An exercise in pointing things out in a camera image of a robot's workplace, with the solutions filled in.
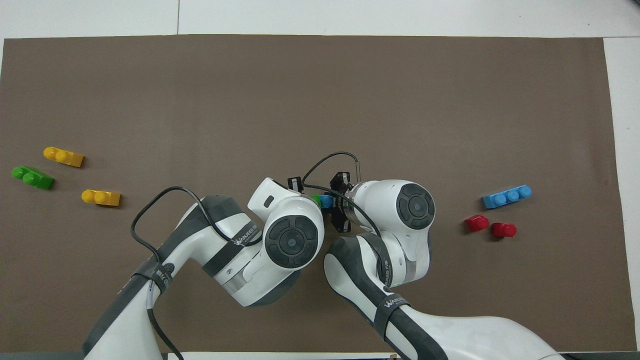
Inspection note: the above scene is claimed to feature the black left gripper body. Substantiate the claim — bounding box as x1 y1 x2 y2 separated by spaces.
286 175 314 201

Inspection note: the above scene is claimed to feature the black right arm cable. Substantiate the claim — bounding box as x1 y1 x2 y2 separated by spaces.
301 151 384 239

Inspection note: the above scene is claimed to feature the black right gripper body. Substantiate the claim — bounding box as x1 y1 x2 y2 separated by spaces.
328 171 356 235

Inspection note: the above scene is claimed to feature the brown table mat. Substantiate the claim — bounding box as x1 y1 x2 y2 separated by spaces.
0 34 623 354

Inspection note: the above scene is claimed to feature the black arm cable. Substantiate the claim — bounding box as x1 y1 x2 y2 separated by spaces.
301 151 384 239
130 186 263 360

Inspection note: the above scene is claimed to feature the yellow two-stud toy brick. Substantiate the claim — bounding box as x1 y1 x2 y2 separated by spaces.
43 146 85 168
81 189 122 208

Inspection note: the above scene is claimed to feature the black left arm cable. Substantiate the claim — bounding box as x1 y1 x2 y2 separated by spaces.
130 186 263 360

